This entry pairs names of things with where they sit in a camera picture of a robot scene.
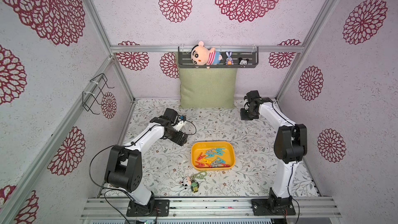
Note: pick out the black white mouse figure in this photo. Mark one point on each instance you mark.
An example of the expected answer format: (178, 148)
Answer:
(243, 61)

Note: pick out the teal clothespin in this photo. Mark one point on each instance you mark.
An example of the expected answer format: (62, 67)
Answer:
(210, 154)
(219, 151)

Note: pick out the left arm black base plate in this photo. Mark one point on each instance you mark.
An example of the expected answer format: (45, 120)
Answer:
(154, 208)

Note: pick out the yellow plastic storage box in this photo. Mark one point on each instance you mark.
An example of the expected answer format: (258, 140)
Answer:
(204, 164)

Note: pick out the grey clothespin in box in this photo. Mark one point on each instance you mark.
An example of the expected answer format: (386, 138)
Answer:
(217, 161)

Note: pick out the aluminium front rail frame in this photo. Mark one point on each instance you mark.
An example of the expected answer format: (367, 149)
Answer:
(216, 210)

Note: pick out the small blue bunny figure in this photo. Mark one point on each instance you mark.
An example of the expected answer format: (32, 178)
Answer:
(229, 60)

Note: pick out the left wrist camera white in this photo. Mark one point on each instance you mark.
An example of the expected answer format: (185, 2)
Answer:
(180, 122)

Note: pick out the black wire wall rack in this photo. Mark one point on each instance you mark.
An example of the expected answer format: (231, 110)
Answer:
(89, 98)

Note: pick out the cow plush keychain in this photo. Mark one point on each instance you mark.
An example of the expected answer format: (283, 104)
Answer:
(186, 182)

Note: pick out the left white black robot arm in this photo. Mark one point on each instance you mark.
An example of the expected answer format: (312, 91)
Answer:
(124, 169)

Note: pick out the green toy keychain with chain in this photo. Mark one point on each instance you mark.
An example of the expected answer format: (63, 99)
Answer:
(195, 180)

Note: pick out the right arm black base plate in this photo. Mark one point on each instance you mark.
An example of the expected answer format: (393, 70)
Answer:
(273, 207)

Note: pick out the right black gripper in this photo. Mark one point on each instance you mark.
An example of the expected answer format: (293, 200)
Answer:
(246, 113)

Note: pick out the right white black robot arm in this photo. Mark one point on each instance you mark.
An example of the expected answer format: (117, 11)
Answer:
(290, 145)

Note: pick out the red clothespin in box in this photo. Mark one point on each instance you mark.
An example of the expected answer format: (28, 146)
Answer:
(201, 156)

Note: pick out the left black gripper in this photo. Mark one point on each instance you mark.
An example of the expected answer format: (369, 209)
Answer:
(177, 140)

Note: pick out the green square pillow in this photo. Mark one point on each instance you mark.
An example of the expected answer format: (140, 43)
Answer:
(207, 88)

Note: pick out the pink boy plush doll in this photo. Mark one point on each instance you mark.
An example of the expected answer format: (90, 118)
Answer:
(201, 56)

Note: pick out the dark metal wall shelf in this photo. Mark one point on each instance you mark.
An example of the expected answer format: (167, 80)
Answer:
(235, 58)

